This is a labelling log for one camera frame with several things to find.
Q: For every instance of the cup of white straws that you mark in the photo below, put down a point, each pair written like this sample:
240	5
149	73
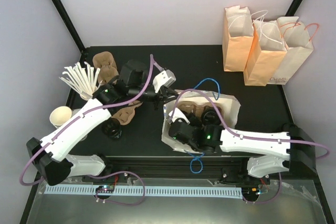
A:
84	81

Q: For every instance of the orange paper bag middle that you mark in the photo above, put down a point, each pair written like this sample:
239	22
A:
266	53

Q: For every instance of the brown carrier half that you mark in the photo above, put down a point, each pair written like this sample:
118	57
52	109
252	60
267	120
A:
126	114

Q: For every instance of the light blue cable duct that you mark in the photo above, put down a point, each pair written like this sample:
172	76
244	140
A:
149	191

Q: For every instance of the brown pulp cup carrier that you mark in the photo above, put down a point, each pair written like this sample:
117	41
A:
198	109

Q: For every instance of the brown cup carrier stack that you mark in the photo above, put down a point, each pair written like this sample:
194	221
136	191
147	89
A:
107	65

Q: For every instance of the blue checkered paper bag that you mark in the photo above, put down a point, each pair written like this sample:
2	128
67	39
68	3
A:
193	141

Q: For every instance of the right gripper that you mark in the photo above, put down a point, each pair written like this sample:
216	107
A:
195	119

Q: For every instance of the orange paper bag white handles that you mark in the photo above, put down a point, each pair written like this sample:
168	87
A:
238	34

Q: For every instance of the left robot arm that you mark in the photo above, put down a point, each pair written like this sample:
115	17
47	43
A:
135	82

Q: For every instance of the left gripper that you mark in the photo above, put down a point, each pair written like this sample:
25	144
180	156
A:
163	96

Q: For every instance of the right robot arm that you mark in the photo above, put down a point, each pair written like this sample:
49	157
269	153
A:
290	150

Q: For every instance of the beige paper bag orange handles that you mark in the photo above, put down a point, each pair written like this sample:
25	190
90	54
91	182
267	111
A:
299	47

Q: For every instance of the white paper cup stack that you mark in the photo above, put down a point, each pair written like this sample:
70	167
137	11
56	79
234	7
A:
60	116

